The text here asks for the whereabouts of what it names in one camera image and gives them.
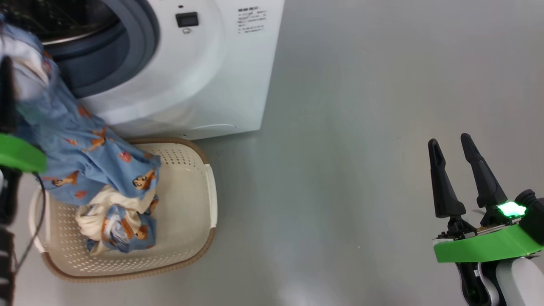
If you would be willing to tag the white front-load washing machine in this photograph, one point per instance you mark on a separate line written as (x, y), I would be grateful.
(191, 85)

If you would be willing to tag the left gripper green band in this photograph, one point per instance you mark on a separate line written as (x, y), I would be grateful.
(17, 155)

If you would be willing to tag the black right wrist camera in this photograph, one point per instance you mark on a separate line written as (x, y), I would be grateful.
(535, 219)

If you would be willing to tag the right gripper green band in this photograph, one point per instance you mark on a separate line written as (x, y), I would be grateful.
(480, 246)

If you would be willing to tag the blue bear print garment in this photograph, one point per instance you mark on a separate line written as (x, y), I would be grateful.
(85, 140)

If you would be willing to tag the cream perforated laundry basket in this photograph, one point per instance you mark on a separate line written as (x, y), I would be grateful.
(187, 204)

